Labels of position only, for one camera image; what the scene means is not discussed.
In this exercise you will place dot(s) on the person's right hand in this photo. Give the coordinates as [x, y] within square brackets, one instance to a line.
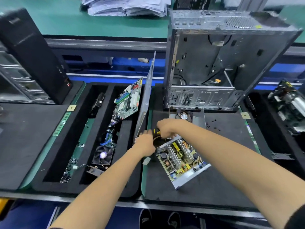
[169, 127]

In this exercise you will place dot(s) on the person's left hand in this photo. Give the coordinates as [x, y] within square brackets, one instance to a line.
[145, 143]

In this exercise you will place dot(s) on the silver power supply unit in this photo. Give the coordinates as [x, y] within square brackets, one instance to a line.
[200, 119]

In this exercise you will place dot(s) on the person's right forearm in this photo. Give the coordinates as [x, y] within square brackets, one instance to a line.
[238, 164]

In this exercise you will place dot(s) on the person's left forearm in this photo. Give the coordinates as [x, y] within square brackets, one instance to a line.
[100, 193]

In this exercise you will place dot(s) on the person's left black shoe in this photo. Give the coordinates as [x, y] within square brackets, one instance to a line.
[145, 218]

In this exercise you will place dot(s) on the person's black shoe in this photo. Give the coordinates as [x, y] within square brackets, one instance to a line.
[174, 219]
[145, 218]

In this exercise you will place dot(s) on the person's right black shoe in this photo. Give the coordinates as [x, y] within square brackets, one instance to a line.
[174, 219]

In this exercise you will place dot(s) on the silver metal computer case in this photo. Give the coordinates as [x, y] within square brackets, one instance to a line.
[228, 59]

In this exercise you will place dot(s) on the person's black clothing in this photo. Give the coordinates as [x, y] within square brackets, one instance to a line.
[298, 219]

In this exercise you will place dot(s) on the dark grey case side panel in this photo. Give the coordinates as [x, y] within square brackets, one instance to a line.
[145, 97]

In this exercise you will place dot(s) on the black cooler fan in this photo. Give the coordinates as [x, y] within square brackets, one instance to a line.
[103, 155]

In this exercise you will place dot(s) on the green motherboard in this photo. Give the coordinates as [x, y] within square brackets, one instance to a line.
[126, 101]

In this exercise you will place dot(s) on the scattered small black screws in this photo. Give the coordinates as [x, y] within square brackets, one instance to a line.
[219, 125]

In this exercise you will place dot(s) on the small black rectangular component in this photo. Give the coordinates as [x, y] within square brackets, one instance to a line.
[97, 105]

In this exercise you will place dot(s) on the long green memory strip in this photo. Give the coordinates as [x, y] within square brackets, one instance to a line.
[78, 150]
[62, 124]

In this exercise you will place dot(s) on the small beige square chip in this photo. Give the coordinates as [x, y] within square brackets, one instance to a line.
[71, 107]
[245, 115]

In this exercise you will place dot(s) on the black foam work mat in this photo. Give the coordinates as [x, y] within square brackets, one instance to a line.
[228, 178]
[24, 140]

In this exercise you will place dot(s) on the black foam tray with slots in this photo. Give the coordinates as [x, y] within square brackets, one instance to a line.
[57, 159]

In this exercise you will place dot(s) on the black foam tray with recess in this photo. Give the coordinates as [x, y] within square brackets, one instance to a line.
[286, 145]

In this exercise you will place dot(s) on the green board with white parts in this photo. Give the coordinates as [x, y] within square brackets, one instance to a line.
[290, 105]

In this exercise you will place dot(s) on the black cardboard box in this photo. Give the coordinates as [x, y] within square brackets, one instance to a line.
[190, 2]

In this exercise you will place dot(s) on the stack of grey paper sheets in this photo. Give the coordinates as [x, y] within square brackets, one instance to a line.
[128, 6]

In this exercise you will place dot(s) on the black rectangular device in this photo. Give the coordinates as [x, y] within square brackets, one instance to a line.
[33, 54]

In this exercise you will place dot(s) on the green conveyor belt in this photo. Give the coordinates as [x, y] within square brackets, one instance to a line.
[71, 19]

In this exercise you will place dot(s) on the grey metal conveyor rail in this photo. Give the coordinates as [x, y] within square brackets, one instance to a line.
[105, 44]

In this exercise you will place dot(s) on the small black metal bracket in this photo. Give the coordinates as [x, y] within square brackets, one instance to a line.
[282, 156]

